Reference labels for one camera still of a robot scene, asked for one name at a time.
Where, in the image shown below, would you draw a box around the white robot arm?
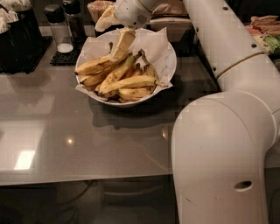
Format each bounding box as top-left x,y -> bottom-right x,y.
171,0 -> 280,224

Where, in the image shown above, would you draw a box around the white paper bowl liner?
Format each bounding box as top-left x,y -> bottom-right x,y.
75,27 -> 174,105

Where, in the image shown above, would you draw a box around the black cup of stir sticks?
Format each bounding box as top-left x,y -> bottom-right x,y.
87,0 -> 115,23

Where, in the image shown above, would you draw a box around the black mat under caddy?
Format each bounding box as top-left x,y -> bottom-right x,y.
0,36 -> 53,74

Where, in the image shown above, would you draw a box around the dark pepper shaker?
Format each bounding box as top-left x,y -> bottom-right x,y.
62,0 -> 87,43

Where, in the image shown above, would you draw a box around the glass sugar shaker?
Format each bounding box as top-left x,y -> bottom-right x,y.
44,4 -> 74,53

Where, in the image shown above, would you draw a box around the black wire packet rack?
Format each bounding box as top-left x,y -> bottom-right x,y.
193,33 -> 221,92

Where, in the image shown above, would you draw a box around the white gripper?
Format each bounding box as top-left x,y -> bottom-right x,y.
94,0 -> 161,61

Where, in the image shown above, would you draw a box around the pink sweetener packets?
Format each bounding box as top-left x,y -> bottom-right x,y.
246,25 -> 254,35

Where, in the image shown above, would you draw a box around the long front yellow banana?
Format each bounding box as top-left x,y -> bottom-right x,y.
99,75 -> 167,98

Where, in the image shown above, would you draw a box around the black condiment caddy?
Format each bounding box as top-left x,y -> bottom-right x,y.
0,0 -> 42,69

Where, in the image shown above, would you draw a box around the right curved yellow banana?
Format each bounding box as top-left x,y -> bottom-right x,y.
140,50 -> 158,96

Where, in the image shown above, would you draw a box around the napkin dispenser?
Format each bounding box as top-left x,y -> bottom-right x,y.
147,0 -> 194,57

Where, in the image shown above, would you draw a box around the middle diagonal yellow banana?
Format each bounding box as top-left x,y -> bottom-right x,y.
99,52 -> 142,97

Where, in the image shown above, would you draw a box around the white bowl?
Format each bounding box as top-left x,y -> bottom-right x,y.
74,27 -> 178,109

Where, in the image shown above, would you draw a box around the black rubber mat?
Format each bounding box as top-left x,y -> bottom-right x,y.
50,45 -> 82,66

